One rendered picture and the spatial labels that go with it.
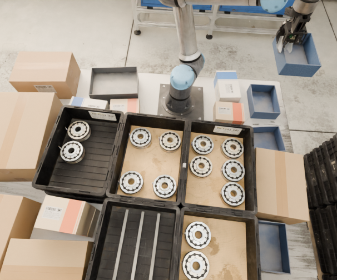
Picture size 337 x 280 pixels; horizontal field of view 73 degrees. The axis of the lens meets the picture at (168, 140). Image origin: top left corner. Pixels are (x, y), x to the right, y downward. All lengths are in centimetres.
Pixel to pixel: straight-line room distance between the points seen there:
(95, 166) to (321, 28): 313
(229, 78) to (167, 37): 154
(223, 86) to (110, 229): 96
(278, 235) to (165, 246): 54
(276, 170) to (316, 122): 149
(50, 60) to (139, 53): 135
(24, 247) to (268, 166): 106
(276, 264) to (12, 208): 115
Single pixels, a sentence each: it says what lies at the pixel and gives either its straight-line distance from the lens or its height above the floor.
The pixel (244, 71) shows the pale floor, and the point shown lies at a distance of 265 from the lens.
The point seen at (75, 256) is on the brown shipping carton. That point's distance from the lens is 103.
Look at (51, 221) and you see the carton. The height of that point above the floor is 92.
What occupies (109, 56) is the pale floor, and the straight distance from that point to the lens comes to 270.
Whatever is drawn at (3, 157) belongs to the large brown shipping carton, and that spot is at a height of 90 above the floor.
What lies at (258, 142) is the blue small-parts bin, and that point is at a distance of 136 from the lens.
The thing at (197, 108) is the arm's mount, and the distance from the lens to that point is 133.
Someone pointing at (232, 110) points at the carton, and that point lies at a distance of 133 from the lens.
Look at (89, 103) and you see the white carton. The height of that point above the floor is 79.
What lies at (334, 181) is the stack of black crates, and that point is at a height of 48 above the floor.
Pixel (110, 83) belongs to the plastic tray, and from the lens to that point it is 144.
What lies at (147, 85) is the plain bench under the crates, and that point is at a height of 70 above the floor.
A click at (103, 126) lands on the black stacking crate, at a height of 83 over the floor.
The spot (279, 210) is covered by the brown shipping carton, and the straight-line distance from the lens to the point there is 110.
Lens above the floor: 184
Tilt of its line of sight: 64 degrees down
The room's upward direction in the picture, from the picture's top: 4 degrees clockwise
